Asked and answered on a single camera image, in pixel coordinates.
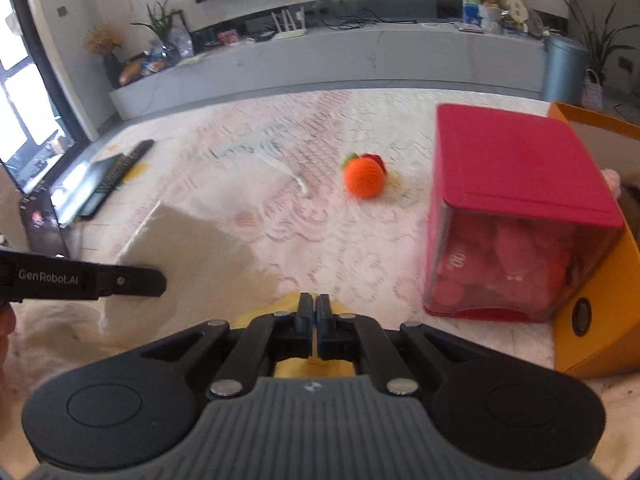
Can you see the green and white poster card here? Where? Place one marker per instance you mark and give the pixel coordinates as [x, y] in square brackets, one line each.
[470, 0]

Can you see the pink lace tablecloth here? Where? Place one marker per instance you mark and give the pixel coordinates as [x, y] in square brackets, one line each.
[350, 240]

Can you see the white router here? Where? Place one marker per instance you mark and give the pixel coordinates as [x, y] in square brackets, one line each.
[290, 30]

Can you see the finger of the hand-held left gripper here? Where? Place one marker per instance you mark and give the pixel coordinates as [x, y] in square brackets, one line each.
[130, 281]

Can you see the person's left hand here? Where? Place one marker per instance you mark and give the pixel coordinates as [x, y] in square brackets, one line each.
[5, 327]

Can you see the brown oval ornament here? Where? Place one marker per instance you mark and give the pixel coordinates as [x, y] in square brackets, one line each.
[131, 73]

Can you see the orange cardboard box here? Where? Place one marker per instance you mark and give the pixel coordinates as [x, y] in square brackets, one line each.
[600, 320]

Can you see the black remote control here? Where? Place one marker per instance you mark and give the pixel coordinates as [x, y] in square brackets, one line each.
[125, 165]

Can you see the yellow flowers in dark vase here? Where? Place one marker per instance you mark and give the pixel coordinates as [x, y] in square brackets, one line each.
[102, 42]

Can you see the grey blue trash can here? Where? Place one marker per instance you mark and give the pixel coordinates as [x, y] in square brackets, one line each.
[565, 72]

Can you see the black framed window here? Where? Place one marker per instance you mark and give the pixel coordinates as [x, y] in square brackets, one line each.
[20, 85]

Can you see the small checkered bag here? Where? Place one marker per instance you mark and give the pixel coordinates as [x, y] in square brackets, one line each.
[593, 92]

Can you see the black tablet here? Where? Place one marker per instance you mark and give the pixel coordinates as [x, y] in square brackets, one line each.
[85, 190]

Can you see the red box with clear front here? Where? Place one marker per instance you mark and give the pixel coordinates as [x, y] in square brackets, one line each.
[510, 160]

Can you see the pink soft toy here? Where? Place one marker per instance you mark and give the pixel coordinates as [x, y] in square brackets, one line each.
[611, 181]

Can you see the white marble television cabinet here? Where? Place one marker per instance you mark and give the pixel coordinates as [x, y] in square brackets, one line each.
[325, 65]

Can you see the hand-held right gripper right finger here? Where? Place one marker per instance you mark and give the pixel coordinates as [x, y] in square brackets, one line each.
[325, 320]

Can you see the dotted beige blanket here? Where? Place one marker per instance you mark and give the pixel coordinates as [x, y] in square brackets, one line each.
[40, 360]

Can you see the green plant in glass vase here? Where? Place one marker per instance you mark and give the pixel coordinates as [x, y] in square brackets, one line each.
[162, 25]

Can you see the beige cloth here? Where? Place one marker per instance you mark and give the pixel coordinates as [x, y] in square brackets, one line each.
[200, 255]

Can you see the orange knitted ball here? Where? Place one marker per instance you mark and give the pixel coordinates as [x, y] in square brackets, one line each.
[362, 180]

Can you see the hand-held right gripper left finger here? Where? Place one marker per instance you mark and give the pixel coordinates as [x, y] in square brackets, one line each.
[305, 320]

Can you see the blue snack bag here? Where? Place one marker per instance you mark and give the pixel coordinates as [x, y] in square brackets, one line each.
[154, 64]

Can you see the long-leaf potted plant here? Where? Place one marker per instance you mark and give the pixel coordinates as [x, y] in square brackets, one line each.
[600, 35]

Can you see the round paper fan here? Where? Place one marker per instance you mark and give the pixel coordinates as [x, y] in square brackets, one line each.
[516, 11]

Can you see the clear plastic bag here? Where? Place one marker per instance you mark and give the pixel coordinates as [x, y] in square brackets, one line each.
[260, 152]

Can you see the yellow cloth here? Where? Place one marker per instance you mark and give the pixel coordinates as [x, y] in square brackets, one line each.
[290, 367]

